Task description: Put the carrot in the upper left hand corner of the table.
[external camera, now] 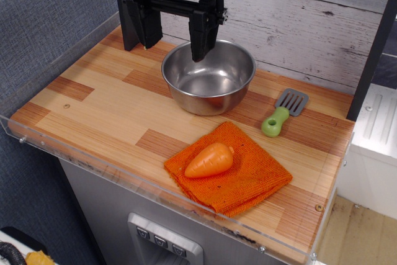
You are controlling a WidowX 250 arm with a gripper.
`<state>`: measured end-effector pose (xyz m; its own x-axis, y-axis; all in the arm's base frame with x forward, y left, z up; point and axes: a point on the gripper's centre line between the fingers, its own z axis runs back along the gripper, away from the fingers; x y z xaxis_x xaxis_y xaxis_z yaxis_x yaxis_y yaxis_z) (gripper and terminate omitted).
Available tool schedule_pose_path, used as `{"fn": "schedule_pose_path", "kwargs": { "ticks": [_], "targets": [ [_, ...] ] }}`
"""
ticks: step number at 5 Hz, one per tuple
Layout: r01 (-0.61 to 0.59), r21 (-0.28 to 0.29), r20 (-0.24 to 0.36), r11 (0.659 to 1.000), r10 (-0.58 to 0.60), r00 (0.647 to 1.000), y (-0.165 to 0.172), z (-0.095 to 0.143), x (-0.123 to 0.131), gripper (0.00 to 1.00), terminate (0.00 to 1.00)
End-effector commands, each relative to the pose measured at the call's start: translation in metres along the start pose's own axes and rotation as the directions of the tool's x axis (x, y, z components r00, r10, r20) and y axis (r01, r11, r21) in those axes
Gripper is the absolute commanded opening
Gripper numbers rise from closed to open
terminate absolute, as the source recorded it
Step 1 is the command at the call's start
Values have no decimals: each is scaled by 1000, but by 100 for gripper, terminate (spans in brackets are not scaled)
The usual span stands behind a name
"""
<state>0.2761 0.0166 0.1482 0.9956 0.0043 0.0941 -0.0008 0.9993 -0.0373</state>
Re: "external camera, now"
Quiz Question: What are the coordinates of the grey spatula green handle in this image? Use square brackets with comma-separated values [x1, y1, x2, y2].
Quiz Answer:
[261, 88, 309, 137]

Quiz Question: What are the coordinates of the orange plastic toy carrot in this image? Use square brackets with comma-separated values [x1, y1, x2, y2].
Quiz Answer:
[184, 143, 234, 178]

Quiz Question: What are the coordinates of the silver metal bowl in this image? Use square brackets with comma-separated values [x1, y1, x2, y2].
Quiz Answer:
[161, 40, 256, 116]

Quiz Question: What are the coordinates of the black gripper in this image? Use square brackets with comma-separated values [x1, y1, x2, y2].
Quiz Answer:
[123, 0, 227, 62]

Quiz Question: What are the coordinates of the clear acrylic table guard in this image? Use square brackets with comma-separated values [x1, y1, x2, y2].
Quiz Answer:
[1, 13, 353, 264]

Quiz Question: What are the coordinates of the white toy sink unit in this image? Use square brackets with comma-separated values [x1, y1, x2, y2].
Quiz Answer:
[336, 84, 396, 218]

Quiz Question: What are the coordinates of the yellow object bottom left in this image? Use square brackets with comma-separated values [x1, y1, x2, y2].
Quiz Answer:
[25, 251, 56, 265]

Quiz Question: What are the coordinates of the orange folded cloth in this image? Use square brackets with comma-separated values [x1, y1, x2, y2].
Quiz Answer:
[164, 122, 293, 217]

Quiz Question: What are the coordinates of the grey toy fridge cabinet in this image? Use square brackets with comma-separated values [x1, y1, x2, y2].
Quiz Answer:
[61, 161, 282, 264]

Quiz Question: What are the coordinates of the black right frame post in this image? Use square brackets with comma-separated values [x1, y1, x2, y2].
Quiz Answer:
[346, 0, 396, 121]

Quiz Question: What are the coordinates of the black braided cable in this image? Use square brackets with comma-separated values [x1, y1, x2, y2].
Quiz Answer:
[0, 241, 25, 265]

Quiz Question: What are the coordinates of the silver dispenser button panel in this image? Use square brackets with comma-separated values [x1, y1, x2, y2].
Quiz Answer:
[128, 212, 204, 265]

